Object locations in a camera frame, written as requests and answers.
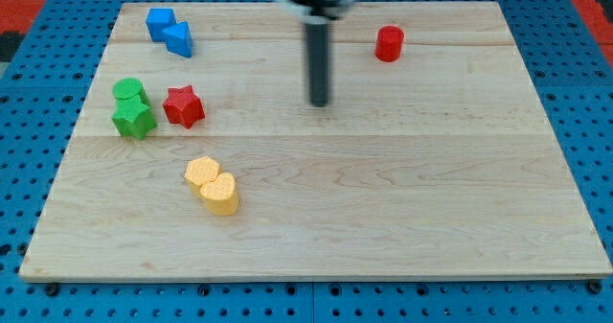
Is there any black pusher rod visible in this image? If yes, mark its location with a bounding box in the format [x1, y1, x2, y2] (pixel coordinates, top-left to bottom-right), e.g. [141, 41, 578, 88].
[305, 23, 330, 107]

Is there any red cylinder block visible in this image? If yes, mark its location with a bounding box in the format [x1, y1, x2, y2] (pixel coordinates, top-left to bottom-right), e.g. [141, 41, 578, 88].
[375, 25, 404, 62]

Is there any red star block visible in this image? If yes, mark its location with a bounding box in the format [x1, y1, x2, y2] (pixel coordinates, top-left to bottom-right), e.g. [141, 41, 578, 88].
[162, 85, 206, 129]

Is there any green star block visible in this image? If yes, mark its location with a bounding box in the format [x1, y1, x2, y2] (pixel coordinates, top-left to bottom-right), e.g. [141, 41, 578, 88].
[112, 96, 157, 140]

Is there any blue triangle block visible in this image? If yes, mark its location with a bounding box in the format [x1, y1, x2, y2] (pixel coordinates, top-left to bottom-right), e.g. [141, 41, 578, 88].
[162, 21, 193, 58]

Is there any blue cube block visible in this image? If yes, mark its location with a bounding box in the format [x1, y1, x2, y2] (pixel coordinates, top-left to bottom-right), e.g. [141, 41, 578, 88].
[146, 8, 176, 42]

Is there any yellow hexagon block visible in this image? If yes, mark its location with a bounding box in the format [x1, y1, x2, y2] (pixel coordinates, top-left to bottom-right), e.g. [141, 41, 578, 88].
[184, 156, 221, 197]

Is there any wooden board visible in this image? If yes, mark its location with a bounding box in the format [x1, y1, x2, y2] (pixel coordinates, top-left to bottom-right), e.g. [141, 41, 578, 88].
[20, 2, 612, 283]

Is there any yellow heart block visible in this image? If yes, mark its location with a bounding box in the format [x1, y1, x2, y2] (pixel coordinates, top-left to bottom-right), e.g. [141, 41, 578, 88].
[199, 173, 238, 217]

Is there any green cylinder block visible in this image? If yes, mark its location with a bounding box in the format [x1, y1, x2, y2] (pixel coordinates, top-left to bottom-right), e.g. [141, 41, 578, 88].
[112, 78, 150, 105]

